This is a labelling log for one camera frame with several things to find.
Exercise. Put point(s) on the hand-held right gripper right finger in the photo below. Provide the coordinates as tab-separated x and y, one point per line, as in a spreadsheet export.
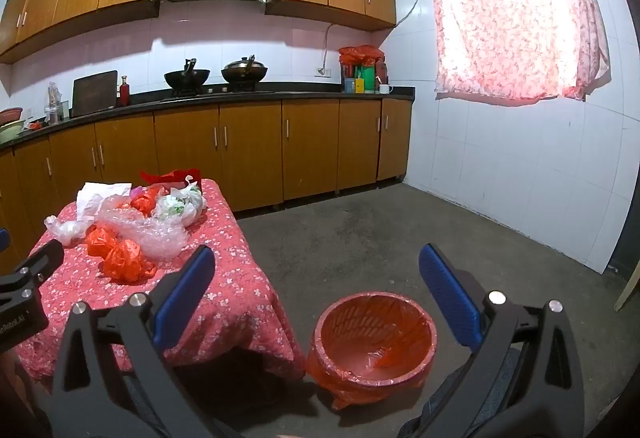
450	298

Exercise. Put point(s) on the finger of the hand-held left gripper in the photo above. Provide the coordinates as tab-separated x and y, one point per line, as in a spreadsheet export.
3	239
45	254

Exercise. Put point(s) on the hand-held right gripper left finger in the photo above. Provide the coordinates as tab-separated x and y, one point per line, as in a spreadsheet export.
182	295

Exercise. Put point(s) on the small white plastic bag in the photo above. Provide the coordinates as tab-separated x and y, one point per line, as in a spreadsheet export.
65	229

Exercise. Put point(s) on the clear bubble wrap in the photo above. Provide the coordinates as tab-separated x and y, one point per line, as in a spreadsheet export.
145	233

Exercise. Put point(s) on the white green printed plastic bag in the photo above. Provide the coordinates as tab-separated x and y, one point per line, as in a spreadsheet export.
180	208

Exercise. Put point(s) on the red plastic wastebasket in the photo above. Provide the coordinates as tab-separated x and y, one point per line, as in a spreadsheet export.
345	318

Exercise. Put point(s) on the red bin with orange liner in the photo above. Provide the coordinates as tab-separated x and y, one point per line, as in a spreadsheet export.
340	390

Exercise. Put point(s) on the red floral tablecloth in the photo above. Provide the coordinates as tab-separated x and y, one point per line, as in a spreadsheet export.
225	268

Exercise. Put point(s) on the knotted orange plastic bag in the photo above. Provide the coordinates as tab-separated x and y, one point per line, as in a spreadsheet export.
144	204

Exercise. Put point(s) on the purple plastic bag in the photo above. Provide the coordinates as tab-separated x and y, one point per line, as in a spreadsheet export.
136	192

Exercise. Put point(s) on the stacked basins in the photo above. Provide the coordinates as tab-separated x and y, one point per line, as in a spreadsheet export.
11	128

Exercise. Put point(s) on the small red item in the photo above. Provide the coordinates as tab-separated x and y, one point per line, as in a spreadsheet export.
35	125

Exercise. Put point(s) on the red paper bag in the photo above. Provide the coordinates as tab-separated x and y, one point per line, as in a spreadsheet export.
167	178

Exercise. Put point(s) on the clear plastic jar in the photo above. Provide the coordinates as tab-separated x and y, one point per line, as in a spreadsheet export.
54	105

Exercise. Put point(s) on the wooden base cabinets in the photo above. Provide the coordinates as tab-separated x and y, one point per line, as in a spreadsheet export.
250	148

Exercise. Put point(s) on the dark cutting board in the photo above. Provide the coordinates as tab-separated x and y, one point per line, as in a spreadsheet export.
94	93

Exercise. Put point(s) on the beige wooden board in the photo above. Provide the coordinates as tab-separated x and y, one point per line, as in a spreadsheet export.
629	285

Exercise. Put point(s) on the gas stove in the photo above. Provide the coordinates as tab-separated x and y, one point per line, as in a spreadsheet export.
220	90

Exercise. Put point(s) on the white mug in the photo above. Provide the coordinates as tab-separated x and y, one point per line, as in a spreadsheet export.
384	89

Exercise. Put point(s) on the black wok with lid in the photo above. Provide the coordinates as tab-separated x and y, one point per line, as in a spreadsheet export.
244	70

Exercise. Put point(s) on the black kitchen countertop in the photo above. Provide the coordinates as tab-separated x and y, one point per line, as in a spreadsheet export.
300	94

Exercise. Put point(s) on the yellow blue box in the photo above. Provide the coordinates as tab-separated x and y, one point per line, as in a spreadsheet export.
352	86

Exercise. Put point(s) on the green box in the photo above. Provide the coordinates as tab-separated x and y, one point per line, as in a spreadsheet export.
369	79

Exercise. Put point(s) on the dark red bottle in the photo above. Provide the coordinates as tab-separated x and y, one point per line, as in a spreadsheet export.
381	70

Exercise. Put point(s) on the orange bag on boxes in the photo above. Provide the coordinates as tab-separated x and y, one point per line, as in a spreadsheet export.
360	54

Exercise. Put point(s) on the pink floral curtain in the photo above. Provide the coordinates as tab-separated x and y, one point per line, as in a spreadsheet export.
515	18

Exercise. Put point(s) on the wall socket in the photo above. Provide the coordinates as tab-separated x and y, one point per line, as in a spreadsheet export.
323	71

